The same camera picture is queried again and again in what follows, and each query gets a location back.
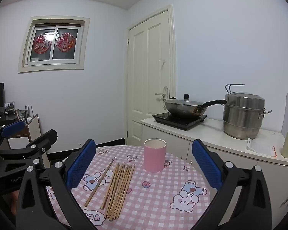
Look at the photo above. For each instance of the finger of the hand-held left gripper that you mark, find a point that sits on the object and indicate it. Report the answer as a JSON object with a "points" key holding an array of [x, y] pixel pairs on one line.
{"points": [[13, 127], [48, 140]]}

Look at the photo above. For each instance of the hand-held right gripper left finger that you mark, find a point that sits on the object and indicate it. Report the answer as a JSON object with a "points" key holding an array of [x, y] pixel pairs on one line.
{"points": [[80, 165]]}

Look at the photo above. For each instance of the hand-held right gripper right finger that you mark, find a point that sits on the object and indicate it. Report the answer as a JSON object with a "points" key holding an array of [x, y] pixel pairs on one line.
{"points": [[206, 165]]}

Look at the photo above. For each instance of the slender wooden chopstick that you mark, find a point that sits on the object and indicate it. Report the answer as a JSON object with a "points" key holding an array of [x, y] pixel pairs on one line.
{"points": [[98, 184]]}

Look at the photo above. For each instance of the bunch of wooden chopsticks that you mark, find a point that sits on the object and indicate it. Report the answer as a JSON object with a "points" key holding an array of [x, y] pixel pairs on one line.
{"points": [[118, 189]]}

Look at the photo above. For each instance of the pink cup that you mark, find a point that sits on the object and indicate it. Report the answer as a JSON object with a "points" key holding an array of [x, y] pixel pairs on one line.
{"points": [[154, 158]]}

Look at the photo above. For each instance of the dark wooden desk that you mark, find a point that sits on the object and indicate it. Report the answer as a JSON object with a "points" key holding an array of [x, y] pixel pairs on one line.
{"points": [[4, 118]]}

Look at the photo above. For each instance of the round metal plate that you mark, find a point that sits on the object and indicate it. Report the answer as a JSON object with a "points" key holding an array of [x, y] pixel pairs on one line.
{"points": [[21, 117]]}

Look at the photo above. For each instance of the black induction cooktop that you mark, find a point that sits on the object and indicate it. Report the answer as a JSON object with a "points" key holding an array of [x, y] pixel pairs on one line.
{"points": [[182, 124]]}

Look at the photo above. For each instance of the white paper packet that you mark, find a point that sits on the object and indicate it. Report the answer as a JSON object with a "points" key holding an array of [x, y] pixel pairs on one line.
{"points": [[259, 147]]}

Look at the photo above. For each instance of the stainless steel steamer pot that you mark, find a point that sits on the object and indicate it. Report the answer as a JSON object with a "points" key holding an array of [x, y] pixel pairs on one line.
{"points": [[242, 119]]}

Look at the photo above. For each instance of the white counter cabinet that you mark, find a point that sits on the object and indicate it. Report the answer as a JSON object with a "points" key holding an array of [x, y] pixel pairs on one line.
{"points": [[266, 172]]}

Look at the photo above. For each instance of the pink checkered bear tablecloth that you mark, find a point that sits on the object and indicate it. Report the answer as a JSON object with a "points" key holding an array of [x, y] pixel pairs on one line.
{"points": [[153, 196]]}

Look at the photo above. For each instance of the glass wok lid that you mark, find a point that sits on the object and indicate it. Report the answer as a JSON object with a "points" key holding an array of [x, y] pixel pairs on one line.
{"points": [[184, 102]]}

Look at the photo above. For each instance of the white framed window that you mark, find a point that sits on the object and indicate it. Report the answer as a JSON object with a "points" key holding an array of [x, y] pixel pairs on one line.
{"points": [[64, 55]]}

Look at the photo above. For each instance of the red paper window decoration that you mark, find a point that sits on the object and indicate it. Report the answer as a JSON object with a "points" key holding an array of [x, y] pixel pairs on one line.
{"points": [[41, 44], [64, 43]]}

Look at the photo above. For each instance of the cream panel door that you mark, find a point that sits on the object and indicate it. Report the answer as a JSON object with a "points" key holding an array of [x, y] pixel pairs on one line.
{"points": [[144, 76]]}

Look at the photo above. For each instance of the white door hook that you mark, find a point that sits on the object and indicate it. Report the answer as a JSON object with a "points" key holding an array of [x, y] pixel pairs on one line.
{"points": [[162, 62]]}

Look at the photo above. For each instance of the small photo frame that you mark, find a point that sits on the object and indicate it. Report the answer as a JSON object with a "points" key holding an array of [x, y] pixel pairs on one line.
{"points": [[9, 106]]}

